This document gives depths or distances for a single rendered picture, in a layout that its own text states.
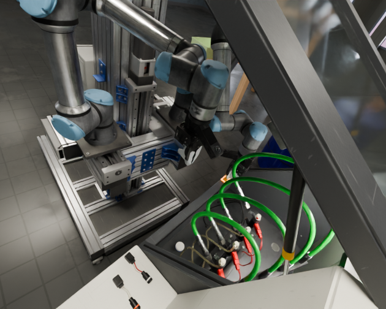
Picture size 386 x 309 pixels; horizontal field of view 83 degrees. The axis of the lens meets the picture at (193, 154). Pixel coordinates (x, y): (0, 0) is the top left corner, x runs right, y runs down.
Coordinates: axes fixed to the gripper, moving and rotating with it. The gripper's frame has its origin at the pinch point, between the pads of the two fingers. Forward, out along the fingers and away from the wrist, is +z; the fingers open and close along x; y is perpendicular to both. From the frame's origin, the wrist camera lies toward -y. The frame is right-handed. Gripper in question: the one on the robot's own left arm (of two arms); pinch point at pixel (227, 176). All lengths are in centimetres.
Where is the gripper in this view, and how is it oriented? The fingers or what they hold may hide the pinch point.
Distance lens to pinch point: 117.6
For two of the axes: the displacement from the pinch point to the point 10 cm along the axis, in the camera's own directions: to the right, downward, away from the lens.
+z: -2.5, 7.0, 6.7
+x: 6.6, -3.9, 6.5
